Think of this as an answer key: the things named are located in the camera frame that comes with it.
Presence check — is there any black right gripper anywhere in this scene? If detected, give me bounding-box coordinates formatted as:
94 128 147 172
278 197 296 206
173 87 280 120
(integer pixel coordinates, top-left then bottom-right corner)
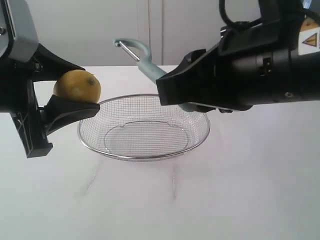
156 15 303 113

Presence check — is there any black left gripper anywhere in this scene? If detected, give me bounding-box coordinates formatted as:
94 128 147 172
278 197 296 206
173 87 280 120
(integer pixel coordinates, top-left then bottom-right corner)
0 34 100 158

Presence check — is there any yellow lemon with sticker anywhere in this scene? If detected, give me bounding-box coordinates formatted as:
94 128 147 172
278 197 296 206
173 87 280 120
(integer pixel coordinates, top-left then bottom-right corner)
53 69 101 104

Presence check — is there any teal handled vegetable peeler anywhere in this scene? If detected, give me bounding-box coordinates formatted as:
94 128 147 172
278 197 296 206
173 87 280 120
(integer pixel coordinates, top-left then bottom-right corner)
112 37 198 113

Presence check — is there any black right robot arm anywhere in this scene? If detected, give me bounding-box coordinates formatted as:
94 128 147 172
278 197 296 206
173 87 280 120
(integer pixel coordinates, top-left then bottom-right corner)
156 0 320 113

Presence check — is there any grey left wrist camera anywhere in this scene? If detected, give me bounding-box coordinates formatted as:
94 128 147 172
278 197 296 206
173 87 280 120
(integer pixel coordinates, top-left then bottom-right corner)
0 0 39 63

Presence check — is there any oval metal wire mesh basket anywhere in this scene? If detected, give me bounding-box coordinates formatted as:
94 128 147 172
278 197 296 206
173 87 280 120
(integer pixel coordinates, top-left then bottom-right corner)
77 93 211 162

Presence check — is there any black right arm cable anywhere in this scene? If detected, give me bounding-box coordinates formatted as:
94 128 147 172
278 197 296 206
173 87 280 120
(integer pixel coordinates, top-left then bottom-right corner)
218 0 265 32

